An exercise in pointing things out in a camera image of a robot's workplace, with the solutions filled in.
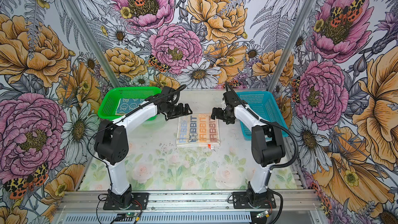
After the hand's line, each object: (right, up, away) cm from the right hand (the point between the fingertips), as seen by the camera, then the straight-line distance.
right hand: (218, 121), depth 93 cm
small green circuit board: (-42, -39, -22) cm, 62 cm away
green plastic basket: (-71, +11, +18) cm, 75 cm away
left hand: (-20, +3, -2) cm, 20 cm away
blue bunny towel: (-62, +10, +15) cm, 64 cm away
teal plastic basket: (+33, +10, +18) cm, 39 cm away
